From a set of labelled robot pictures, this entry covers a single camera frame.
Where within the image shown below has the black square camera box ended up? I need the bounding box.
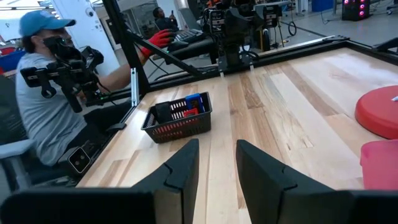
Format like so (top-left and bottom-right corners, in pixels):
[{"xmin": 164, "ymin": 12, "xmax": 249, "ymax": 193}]
[{"xmin": 67, "ymin": 146, "xmax": 93, "ymax": 174}]

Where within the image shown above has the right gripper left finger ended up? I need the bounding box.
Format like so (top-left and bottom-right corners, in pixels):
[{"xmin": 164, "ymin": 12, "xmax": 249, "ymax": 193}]
[{"xmin": 0, "ymin": 138, "xmax": 200, "ymax": 224}]

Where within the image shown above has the silver frame bracket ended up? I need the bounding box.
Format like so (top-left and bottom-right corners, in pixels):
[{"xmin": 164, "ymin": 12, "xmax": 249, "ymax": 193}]
[{"xmin": 130, "ymin": 67, "xmax": 140, "ymax": 107}]

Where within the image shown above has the black desk surface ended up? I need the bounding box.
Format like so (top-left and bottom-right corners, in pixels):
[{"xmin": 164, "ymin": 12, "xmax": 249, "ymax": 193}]
[{"xmin": 166, "ymin": 37, "xmax": 218, "ymax": 65}]

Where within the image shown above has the person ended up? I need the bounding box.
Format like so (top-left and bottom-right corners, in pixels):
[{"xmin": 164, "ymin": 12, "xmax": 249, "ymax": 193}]
[
  {"xmin": 152, "ymin": 6, "xmax": 180, "ymax": 32},
  {"xmin": 14, "ymin": 9, "xmax": 150, "ymax": 167}
]

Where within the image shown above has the pink translucent bin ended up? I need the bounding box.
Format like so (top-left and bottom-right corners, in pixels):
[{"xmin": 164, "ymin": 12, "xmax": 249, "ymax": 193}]
[{"xmin": 359, "ymin": 139, "xmax": 398, "ymax": 191}]

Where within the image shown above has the computer tower with pink lights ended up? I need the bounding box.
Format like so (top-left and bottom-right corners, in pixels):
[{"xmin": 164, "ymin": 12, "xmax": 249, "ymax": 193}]
[{"xmin": 341, "ymin": 0, "xmax": 371, "ymax": 22}]

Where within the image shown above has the black rectangular box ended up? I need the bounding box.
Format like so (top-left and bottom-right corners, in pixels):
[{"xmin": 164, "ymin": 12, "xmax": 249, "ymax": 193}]
[{"xmin": 154, "ymin": 101, "xmax": 174, "ymax": 124}]

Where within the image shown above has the red desk lamp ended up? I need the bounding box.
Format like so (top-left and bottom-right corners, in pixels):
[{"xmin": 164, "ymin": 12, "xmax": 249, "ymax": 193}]
[{"xmin": 354, "ymin": 85, "xmax": 398, "ymax": 140}]

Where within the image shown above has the grey chair armrest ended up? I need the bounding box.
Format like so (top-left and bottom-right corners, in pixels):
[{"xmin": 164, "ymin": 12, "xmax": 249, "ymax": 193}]
[{"xmin": 0, "ymin": 138, "xmax": 35, "ymax": 200}]

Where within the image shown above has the black aluminium table frame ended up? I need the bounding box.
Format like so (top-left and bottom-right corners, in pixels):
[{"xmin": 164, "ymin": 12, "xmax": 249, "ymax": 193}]
[{"xmin": 83, "ymin": 0, "xmax": 398, "ymax": 131}]

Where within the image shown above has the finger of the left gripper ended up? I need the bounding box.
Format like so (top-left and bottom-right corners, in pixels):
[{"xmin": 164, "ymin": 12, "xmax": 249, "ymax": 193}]
[
  {"xmin": 206, "ymin": 8, "xmax": 227, "ymax": 35},
  {"xmin": 262, "ymin": 4, "xmax": 280, "ymax": 29}
]

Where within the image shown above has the black mesh basket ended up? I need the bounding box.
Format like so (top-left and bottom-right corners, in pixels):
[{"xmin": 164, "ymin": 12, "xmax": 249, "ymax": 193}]
[{"xmin": 140, "ymin": 91, "xmax": 213, "ymax": 144}]

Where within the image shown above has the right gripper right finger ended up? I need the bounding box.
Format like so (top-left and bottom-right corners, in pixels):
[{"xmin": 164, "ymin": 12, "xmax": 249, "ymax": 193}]
[{"xmin": 235, "ymin": 139, "xmax": 398, "ymax": 224}]

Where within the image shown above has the red pocket calculator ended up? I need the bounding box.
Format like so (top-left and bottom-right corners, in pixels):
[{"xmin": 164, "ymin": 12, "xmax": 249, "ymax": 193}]
[{"xmin": 183, "ymin": 107, "xmax": 200, "ymax": 119}]

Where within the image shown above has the blue pocket calculator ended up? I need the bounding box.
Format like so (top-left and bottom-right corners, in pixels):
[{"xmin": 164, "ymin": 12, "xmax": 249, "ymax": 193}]
[{"xmin": 185, "ymin": 93, "xmax": 206, "ymax": 114}]

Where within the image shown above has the person's hand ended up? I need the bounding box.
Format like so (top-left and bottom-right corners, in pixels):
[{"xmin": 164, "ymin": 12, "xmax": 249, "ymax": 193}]
[{"xmin": 140, "ymin": 28, "xmax": 175, "ymax": 58}]

